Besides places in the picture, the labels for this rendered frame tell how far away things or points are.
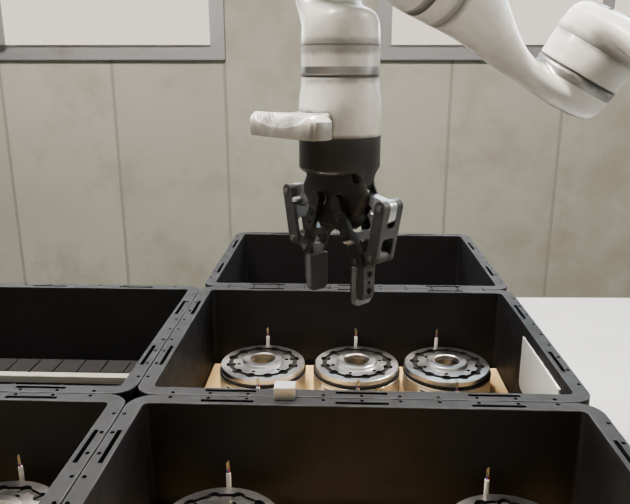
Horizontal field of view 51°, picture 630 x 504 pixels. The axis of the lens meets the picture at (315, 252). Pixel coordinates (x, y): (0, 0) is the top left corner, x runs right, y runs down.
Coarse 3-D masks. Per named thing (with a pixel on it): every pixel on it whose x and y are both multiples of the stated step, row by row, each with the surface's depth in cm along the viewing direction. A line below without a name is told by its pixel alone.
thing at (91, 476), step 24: (144, 408) 56; (168, 408) 56; (192, 408) 56; (216, 408) 56; (240, 408) 55; (264, 408) 55; (288, 408) 55; (312, 408) 55; (336, 408) 55; (360, 408) 55; (384, 408) 55; (408, 408) 55; (432, 408) 55; (456, 408) 55; (480, 408) 55; (504, 408) 55; (528, 408) 55; (552, 408) 55; (576, 408) 55; (120, 432) 51; (600, 432) 51; (96, 456) 48; (624, 456) 48; (96, 480) 45
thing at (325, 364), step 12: (336, 348) 83; (348, 348) 83; (360, 348) 83; (372, 348) 83; (324, 360) 81; (336, 360) 80; (384, 360) 81; (396, 360) 80; (324, 372) 77; (336, 372) 77; (348, 372) 77; (360, 372) 77; (372, 372) 77; (384, 372) 77; (396, 372) 77; (348, 384) 75; (360, 384) 74; (372, 384) 75
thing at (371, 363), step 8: (344, 352) 81; (352, 352) 81; (360, 352) 81; (344, 360) 79; (368, 360) 79; (376, 360) 79; (344, 368) 77; (352, 368) 77; (360, 368) 77; (368, 368) 77
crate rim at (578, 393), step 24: (216, 288) 85; (240, 288) 85; (264, 288) 85; (288, 288) 85; (336, 288) 85; (384, 288) 85; (192, 312) 77; (168, 360) 64; (552, 360) 64; (144, 384) 59; (576, 384) 59
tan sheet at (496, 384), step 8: (216, 368) 85; (312, 368) 85; (400, 368) 85; (216, 376) 83; (312, 376) 83; (400, 376) 83; (496, 376) 83; (208, 384) 81; (216, 384) 81; (312, 384) 81; (400, 384) 81; (496, 384) 81; (496, 392) 79; (504, 392) 79
